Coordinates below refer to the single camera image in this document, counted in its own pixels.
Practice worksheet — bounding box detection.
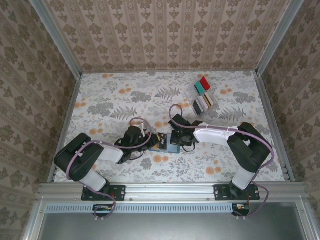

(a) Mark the black cable connector mount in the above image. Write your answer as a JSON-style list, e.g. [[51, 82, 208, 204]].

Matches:
[[231, 202, 251, 217], [92, 203, 117, 218]]

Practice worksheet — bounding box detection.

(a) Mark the aluminium corner post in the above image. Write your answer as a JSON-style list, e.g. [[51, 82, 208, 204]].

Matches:
[[254, 0, 305, 76], [29, 0, 83, 77]]

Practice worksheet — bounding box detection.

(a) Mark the aluminium rear rail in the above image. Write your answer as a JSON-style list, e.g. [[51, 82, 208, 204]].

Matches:
[[80, 69, 258, 75]]

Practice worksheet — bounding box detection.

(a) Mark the blue card holder wallet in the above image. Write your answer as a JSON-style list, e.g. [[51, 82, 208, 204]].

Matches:
[[149, 133, 181, 155]]

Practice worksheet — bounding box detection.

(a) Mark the aluminium side rail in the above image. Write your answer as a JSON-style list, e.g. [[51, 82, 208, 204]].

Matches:
[[253, 71, 296, 183], [47, 73, 83, 185]]

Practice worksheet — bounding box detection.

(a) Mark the beige striped credit card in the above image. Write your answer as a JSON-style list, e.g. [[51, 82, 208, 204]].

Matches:
[[203, 92, 215, 109]]

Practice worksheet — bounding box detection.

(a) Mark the red credit card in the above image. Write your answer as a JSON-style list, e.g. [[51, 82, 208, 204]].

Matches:
[[199, 76, 211, 91]]

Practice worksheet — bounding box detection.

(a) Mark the clear acrylic card stand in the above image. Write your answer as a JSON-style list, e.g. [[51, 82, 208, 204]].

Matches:
[[191, 76, 217, 118]]

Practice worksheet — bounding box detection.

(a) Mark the white camera cable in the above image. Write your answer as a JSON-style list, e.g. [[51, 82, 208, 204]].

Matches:
[[135, 121, 147, 134]]

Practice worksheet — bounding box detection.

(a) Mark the grey metal panel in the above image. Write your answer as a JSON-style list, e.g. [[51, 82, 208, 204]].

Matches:
[[37, 202, 311, 240]]

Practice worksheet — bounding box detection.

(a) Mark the teal credit card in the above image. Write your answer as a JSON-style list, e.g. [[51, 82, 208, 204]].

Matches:
[[194, 80, 207, 97]]

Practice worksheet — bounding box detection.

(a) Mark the thin black right gripper cable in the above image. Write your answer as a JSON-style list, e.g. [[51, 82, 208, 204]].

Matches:
[[181, 142, 197, 153]]

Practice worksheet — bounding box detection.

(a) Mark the white credit card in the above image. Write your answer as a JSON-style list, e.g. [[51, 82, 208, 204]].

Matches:
[[198, 96, 210, 111]]

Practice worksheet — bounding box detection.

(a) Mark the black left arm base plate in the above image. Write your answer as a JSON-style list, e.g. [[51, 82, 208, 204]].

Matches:
[[81, 183, 126, 202]]

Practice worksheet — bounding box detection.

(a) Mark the white slotted cable duct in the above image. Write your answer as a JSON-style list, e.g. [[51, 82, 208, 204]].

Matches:
[[46, 202, 236, 214]]

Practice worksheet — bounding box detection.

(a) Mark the thin black left gripper cable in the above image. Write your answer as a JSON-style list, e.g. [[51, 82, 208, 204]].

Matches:
[[121, 149, 146, 165]]

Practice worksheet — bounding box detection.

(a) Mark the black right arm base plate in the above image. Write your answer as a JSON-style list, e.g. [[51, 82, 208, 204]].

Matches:
[[213, 183, 261, 202]]

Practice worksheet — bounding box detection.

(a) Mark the black printed credit card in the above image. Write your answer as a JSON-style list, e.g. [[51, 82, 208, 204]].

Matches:
[[158, 133, 168, 150]]

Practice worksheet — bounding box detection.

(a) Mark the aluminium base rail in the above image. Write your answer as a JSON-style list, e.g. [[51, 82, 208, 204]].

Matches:
[[36, 181, 310, 201]]

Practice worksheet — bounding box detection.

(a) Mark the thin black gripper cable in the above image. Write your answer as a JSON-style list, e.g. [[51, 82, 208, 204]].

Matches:
[[181, 142, 197, 153], [121, 149, 146, 165]]

